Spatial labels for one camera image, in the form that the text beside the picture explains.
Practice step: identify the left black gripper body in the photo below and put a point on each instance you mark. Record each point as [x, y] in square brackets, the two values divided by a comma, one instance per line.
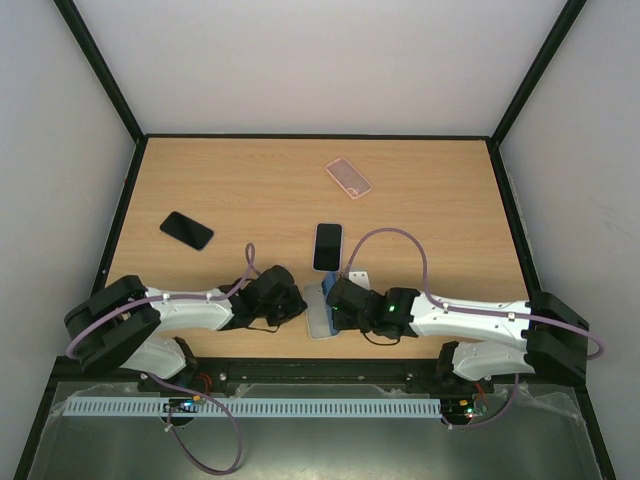
[283, 310]

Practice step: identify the black phone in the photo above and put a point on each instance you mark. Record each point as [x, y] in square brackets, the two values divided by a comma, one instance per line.
[186, 230]

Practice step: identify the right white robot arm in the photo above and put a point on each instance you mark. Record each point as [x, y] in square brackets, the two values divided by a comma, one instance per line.
[541, 336]

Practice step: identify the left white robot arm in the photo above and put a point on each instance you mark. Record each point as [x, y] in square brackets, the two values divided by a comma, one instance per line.
[131, 326]

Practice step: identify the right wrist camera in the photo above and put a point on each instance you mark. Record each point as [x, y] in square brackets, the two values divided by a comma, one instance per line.
[360, 278]

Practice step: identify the pink phone case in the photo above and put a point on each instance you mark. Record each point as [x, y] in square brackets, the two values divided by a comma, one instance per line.
[348, 178]

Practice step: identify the lavender phone case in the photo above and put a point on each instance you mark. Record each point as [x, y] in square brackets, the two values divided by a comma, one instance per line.
[315, 250]

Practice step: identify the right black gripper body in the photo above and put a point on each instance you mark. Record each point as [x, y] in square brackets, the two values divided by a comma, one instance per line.
[335, 307]

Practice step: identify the light blue cable duct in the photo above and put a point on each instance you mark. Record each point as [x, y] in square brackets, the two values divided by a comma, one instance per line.
[254, 408]

